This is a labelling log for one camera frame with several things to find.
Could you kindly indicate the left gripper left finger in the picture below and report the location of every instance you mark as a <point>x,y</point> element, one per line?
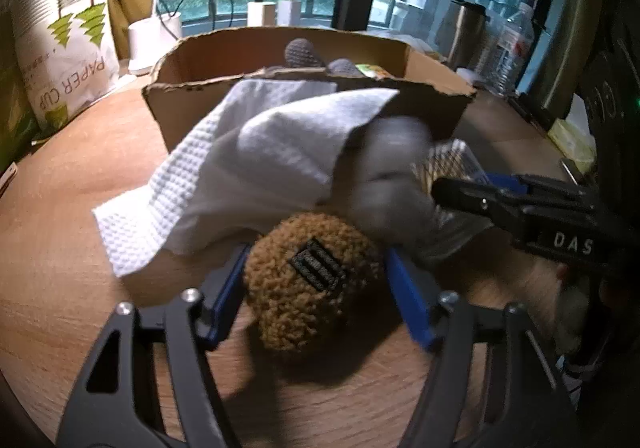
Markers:
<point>147,383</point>

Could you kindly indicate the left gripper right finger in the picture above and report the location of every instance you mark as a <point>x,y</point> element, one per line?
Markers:
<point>491,382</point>

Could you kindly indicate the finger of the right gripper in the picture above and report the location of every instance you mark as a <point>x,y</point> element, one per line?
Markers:
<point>477,198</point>
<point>506,182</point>

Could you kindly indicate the clear bubble wrap bag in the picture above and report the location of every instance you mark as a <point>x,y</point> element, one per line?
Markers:
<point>383,185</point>

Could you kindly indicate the capybara tissue pack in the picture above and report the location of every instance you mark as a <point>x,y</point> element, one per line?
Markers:
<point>373,71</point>

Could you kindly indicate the brown plush toy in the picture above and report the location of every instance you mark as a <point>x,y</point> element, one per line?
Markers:
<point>306,277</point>

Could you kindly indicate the black dotted glove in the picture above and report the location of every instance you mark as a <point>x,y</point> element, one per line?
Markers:
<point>300,53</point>

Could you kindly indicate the white waffle cloth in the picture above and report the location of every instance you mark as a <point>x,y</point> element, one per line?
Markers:
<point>267,151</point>

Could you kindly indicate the person's hand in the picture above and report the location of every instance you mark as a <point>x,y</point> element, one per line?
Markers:
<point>571,308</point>

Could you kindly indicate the yellow green tissue pack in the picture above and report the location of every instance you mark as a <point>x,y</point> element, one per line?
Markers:
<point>573,137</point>

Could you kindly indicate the white earbuds case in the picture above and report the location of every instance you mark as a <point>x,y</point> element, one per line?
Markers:
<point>470,76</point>

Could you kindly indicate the clear water bottle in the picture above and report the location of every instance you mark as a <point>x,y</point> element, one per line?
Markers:
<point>511,49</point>

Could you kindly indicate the stainless steel tumbler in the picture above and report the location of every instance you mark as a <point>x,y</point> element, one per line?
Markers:
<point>460,32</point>

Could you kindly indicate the wooden stick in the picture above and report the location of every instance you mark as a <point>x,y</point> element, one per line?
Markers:
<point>7,177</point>

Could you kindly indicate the green snack bag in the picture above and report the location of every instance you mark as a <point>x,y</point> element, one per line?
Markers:
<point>17,121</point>

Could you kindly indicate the cardboard box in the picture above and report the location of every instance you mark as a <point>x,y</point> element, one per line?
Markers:
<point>200,70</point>

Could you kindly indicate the paper cup package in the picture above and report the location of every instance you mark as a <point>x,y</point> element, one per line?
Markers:
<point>66,54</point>

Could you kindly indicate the white desk lamp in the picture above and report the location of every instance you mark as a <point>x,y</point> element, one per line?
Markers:
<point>153,37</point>

